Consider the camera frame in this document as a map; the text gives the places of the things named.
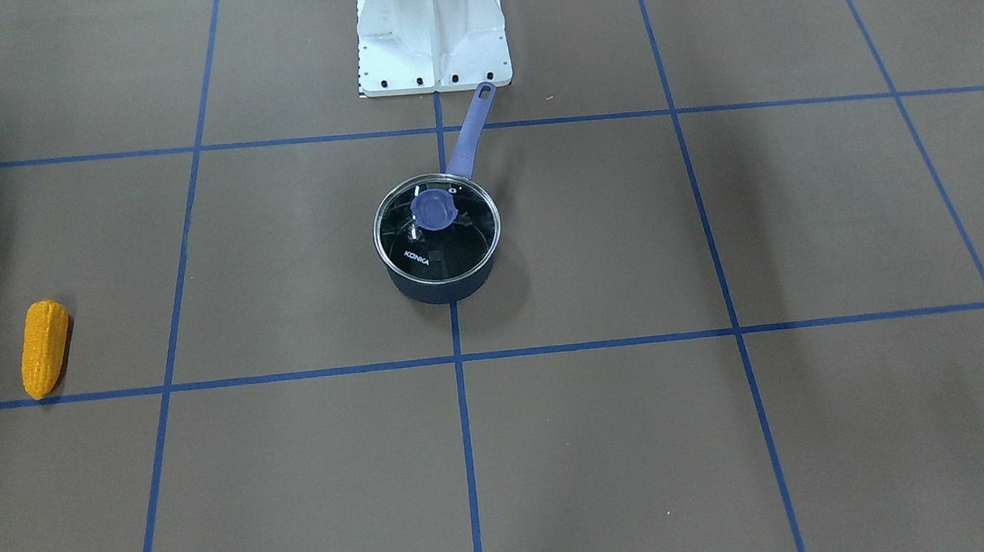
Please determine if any yellow plastic corn cob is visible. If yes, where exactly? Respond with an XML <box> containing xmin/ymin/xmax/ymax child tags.
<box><xmin>21</xmin><ymin>299</ymin><xmax>71</xmax><ymax>402</ymax></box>

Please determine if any glass pot lid blue knob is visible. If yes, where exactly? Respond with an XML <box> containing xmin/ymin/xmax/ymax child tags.
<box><xmin>372</xmin><ymin>173</ymin><xmax>502</xmax><ymax>286</ymax></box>

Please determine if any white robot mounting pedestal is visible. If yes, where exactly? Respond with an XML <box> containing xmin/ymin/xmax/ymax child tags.
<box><xmin>355</xmin><ymin>0</ymin><xmax>514</xmax><ymax>98</ymax></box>

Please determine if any dark blue saucepan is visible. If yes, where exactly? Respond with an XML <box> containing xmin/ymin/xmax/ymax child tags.
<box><xmin>371</xmin><ymin>81</ymin><xmax>502</xmax><ymax>305</ymax></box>

